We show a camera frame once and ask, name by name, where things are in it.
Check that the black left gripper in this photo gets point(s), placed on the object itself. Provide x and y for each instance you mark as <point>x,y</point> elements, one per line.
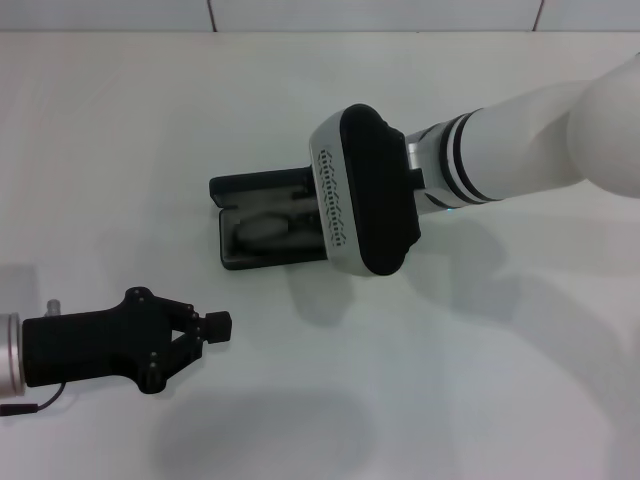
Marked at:
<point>90,345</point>

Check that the black glasses case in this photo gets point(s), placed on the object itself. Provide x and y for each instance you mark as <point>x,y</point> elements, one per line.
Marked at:
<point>260,182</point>

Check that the silver cylindrical connector stub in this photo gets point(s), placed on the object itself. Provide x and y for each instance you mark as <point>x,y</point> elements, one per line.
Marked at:
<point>53,307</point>

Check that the right wrist camera housing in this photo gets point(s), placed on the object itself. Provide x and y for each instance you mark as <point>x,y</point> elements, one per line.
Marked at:
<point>380,190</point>

